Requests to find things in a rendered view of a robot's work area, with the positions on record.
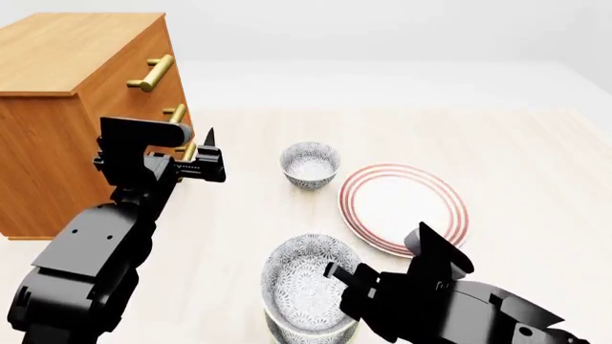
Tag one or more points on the large patterned grey bowl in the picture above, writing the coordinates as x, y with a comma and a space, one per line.
299, 286

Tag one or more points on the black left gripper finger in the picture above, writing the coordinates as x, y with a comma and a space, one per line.
210, 138

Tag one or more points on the wooden drawer cabinet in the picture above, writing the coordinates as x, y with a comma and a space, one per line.
52, 64

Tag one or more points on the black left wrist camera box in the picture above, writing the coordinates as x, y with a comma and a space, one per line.
143, 130

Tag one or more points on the patterned bowl with pale rim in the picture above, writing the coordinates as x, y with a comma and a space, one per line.
282, 333

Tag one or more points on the small patterned grey bowl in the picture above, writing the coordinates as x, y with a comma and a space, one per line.
310, 165

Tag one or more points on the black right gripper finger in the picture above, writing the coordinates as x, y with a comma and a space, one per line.
338, 273

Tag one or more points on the white plate with red rings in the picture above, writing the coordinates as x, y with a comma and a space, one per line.
401, 204

